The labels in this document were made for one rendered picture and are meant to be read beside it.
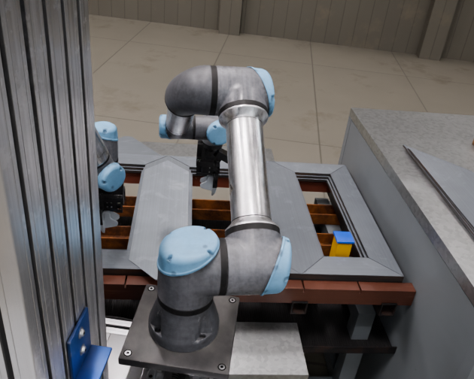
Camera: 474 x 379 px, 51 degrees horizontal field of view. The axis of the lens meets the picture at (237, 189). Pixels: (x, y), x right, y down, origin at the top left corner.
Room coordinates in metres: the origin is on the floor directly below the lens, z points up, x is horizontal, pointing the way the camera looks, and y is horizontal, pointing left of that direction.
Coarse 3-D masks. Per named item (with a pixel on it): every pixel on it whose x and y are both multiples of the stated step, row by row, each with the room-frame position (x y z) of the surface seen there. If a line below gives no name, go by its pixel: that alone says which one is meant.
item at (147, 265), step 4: (132, 260) 1.18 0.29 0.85; (136, 260) 1.19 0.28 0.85; (140, 260) 1.19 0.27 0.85; (144, 260) 1.19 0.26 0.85; (148, 260) 1.19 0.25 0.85; (152, 260) 1.19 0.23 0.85; (156, 260) 1.20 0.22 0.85; (136, 264) 1.17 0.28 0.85; (140, 264) 1.17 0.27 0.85; (144, 264) 1.17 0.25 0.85; (148, 264) 1.18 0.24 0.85; (152, 264) 1.18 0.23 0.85; (144, 268) 1.15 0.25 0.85; (148, 268) 1.15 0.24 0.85; (152, 268) 1.16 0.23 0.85; (156, 268) 1.16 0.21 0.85; (148, 272) 1.14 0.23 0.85; (152, 272) 1.14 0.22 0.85; (156, 272) 1.14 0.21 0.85
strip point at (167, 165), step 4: (168, 160) 1.85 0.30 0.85; (160, 164) 1.81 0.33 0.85; (164, 164) 1.81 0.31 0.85; (168, 164) 1.81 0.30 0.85; (172, 164) 1.82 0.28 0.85; (148, 168) 1.76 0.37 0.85; (152, 168) 1.76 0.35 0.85; (156, 168) 1.77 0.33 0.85; (160, 168) 1.77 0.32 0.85; (164, 168) 1.77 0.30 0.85; (168, 168) 1.78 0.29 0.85; (172, 168) 1.78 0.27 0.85; (176, 168) 1.78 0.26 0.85; (180, 168) 1.79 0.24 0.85
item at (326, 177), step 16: (160, 160) 1.84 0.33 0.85; (176, 160) 1.86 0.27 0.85; (192, 176) 1.78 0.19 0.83; (224, 176) 1.82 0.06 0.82; (304, 176) 1.87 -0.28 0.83; (320, 176) 1.88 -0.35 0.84; (192, 192) 1.65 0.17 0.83; (336, 192) 1.76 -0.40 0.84; (352, 224) 1.53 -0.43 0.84; (112, 272) 1.14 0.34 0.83; (128, 272) 1.15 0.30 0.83; (144, 272) 1.15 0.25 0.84
